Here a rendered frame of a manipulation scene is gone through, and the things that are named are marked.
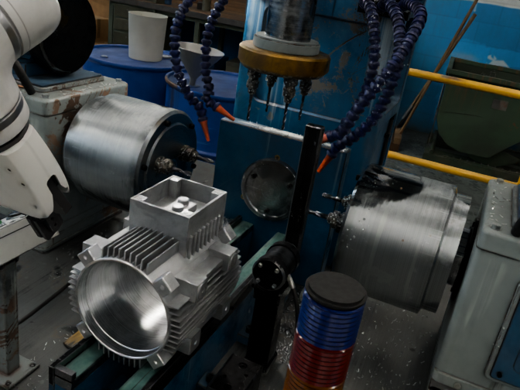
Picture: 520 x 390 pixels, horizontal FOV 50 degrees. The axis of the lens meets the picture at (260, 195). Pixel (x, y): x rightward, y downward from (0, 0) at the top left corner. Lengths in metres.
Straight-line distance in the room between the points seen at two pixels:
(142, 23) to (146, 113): 1.99
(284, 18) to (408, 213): 0.42
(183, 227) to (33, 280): 0.55
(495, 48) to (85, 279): 5.57
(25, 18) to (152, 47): 2.64
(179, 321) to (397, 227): 0.41
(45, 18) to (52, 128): 0.70
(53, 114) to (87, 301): 0.50
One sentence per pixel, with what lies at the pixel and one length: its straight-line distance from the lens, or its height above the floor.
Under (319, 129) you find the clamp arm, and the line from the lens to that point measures 0.93.
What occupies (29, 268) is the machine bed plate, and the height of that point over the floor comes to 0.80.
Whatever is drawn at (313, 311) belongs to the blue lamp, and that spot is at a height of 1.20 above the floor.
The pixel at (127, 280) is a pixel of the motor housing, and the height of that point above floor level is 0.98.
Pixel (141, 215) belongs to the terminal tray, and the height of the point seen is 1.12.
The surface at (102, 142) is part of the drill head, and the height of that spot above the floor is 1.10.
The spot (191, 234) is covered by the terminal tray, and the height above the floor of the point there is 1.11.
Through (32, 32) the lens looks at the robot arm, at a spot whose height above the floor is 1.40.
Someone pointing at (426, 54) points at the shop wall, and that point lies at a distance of 6.17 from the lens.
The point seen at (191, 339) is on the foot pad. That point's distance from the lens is 0.82.
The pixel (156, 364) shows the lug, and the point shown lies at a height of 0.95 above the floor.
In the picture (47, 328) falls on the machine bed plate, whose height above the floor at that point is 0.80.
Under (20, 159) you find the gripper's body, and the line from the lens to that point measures 0.59.
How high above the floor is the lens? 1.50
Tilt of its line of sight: 23 degrees down
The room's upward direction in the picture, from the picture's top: 9 degrees clockwise
